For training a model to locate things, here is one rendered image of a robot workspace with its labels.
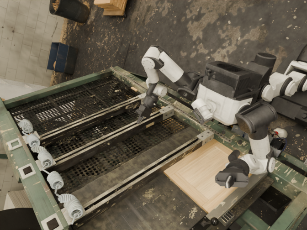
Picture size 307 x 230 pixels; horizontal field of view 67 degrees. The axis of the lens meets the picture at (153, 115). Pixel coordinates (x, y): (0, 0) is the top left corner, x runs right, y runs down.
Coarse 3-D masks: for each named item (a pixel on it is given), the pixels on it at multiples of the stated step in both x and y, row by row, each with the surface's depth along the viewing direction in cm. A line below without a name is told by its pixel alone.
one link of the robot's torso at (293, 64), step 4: (292, 64) 189; (296, 64) 187; (300, 64) 185; (304, 64) 183; (288, 68) 191; (292, 68) 196; (296, 68) 196; (300, 68) 189; (304, 68) 183; (304, 84) 182; (304, 88) 184
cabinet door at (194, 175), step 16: (208, 144) 165; (192, 160) 153; (208, 160) 153; (224, 160) 153; (176, 176) 142; (192, 176) 142; (208, 176) 142; (192, 192) 133; (208, 192) 133; (224, 192) 132; (208, 208) 124
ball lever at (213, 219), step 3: (213, 219) 105; (216, 219) 105; (201, 222) 114; (204, 222) 114; (207, 222) 110; (210, 222) 108; (213, 222) 104; (216, 222) 104; (204, 225) 113; (213, 225) 104; (216, 225) 104
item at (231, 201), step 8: (256, 176) 139; (264, 176) 140; (248, 184) 134; (256, 184) 137; (232, 192) 130; (240, 192) 130; (248, 192) 133; (224, 200) 126; (232, 200) 126; (216, 208) 122; (224, 208) 122; (208, 216) 118; (216, 216) 118
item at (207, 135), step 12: (204, 132) 167; (192, 144) 157; (204, 144) 165; (168, 156) 149; (180, 156) 151; (144, 168) 141; (156, 168) 140; (132, 180) 136; (144, 180) 137; (108, 192) 127; (120, 192) 127; (132, 192) 134; (84, 204) 121; (96, 204) 121; (108, 204) 125; (84, 216) 116; (96, 216) 123; (60, 228) 107
